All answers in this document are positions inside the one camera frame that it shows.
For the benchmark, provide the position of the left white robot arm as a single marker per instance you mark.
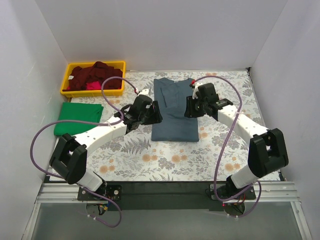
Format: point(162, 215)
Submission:
point(69, 158)

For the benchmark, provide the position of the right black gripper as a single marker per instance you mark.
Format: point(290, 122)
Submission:
point(193, 107)

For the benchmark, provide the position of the blue-grey t shirt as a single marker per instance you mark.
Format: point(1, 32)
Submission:
point(171, 96)

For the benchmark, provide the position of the folded green t shirt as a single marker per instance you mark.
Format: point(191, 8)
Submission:
point(80, 112)

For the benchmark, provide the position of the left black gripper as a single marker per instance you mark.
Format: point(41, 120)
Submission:
point(152, 115)

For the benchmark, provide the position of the aluminium frame rail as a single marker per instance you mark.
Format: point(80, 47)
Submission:
point(57, 193)

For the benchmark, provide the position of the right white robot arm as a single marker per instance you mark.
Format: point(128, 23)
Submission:
point(267, 151)

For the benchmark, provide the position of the dark red t shirt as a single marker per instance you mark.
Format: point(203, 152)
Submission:
point(99, 71)

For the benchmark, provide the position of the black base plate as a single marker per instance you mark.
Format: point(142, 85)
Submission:
point(163, 195)

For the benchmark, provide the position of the pink t shirt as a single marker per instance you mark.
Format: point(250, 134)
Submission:
point(93, 86)

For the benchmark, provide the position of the yellow plastic bin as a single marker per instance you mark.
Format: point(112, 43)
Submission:
point(112, 86)

